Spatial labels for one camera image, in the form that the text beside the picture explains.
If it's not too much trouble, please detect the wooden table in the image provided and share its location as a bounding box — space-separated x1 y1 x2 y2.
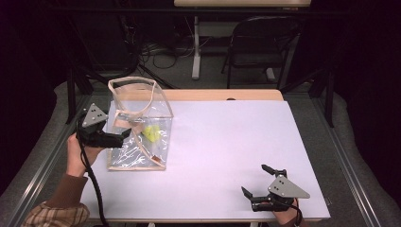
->
79 89 331 223

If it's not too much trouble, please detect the white-legged desk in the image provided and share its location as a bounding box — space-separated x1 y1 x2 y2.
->
173 0 312 81

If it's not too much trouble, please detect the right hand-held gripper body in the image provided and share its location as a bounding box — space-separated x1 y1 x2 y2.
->
251 168 311 213

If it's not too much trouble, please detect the black metal stand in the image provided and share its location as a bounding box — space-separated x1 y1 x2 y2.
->
64 61 96 125
280 67 336 129

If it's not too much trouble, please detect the clear plastic bag beige trim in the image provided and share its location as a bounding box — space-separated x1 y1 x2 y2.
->
106 76 175 172

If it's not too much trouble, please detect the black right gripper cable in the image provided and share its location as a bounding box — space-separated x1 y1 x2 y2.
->
282 200 305 227

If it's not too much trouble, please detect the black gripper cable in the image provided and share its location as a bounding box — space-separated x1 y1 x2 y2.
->
75 110 110 227
282 200 305 227

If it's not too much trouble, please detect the black folding chair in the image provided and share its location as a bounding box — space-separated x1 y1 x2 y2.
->
221 15 303 91

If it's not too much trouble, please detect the bundle of floor cables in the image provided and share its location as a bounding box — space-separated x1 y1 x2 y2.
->
137 15 197 71

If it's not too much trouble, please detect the aluminium floor rail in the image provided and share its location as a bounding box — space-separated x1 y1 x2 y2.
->
310 97 383 227
6 94 93 227

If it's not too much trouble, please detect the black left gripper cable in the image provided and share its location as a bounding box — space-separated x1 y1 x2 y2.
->
75 110 110 227

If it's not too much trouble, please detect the person's left hand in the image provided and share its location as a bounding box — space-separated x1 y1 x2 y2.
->
65 132 106 178

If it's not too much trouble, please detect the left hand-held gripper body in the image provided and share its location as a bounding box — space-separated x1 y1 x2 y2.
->
77 103 124 148

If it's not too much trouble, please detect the yellow shuttlecock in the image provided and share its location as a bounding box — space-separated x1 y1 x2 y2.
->
141 124 162 144

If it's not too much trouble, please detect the white table mat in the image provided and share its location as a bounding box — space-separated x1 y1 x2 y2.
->
79 99 331 220

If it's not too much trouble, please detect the person's right hand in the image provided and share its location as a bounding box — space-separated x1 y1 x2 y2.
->
271 199 300 226

